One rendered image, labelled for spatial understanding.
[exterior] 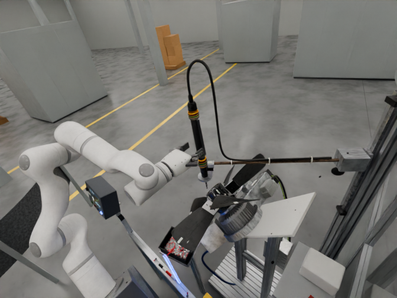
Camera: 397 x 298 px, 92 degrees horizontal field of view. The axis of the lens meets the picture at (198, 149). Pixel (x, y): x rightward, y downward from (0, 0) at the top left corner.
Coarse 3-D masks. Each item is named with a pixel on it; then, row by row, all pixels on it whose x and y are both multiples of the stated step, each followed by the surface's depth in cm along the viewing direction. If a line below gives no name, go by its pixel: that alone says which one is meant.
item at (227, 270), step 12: (228, 252) 197; (228, 264) 188; (252, 264) 185; (228, 276) 180; (252, 276) 179; (276, 276) 174; (216, 288) 174; (228, 288) 173; (240, 288) 171; (252, 288) 170
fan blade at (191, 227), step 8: (200, 208) 113; (192, 216) 110; (200, 216) 108; (208, 216) 107; (184, 224) 109; (192, 224) 106; (200, 224) 105; (208, 224) 104; (176, 232) 107; (184, 232) 104; (192, 232) 102; (200, 232) 101; (176, 240) 103; (184, 240) 100; (192, 240) 99; (200, 240) 97; (192, 248) 94
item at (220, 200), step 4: (216, 196) 102; (220, 196) 101; (224, 196) 101; (228, 196) 102; (232, 196) 104; (216, 200) 93; (220, 200) 91; (224, 200) 90; (228, 200) 89; (232, 200) 89; (236, 200) 88; (240, 200) 87; (248, 200) 85; (252, 200) 84; (212, 204) 89; (216, 204) 87; (220, 204) 86; (224, 204) 85; (228, 204) 84; (232, 204) 83; (212, 208) 84; (216, 208) 83
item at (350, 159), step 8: (336, 152) 82; (344, 152) 79; (352, 152) 78; (360, 152) 77; (368, 152) 76; (344, 160) 76; (352, 160) 76; (360, 160) 75; (368, 160) 75; (344, 168) 79; (352, 168) 78; (360, 168) 78
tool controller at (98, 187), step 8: (96, 176) 142; (88, 184) 133; (96, 184) 133; (104, 184) 134; (88, 192) 140; (96, 192) 126; (104, 192) 126; (112, 192) 127; (96, 200) 130; (104, 200) 124; (112, 200) 129; (96, 208) 137; (104, 208) 126; (112, 208) 131; (104, 216) 129
